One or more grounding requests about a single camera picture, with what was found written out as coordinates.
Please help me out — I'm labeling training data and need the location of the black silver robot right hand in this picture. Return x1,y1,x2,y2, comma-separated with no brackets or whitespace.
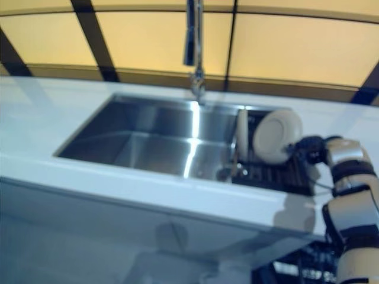
285,135,328,155

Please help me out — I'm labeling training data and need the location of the cream round ceramic plate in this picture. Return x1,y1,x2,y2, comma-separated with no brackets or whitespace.
235,108,253,162
254,108,304,165

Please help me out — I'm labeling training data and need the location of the black sink dish rack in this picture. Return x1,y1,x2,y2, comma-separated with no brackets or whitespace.
232,107,316,196

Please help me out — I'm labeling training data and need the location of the grey glossy cabinet door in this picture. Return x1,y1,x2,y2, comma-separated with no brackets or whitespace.
165,218,312,284
0,175,178,284

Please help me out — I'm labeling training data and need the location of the stainless steel sink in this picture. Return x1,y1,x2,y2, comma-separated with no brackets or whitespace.
53,92,316,196

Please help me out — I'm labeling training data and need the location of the chrome kitchen faucet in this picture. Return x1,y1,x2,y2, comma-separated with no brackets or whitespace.
182,0,208,105

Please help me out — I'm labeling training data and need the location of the yellow panelled window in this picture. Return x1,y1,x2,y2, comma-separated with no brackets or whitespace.
0,0,379,105

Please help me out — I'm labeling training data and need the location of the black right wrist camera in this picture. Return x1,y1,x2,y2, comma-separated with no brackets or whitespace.
306,149,326,165

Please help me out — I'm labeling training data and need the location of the grey wire dishwasher rack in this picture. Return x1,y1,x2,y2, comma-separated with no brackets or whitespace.
271,238,342,284

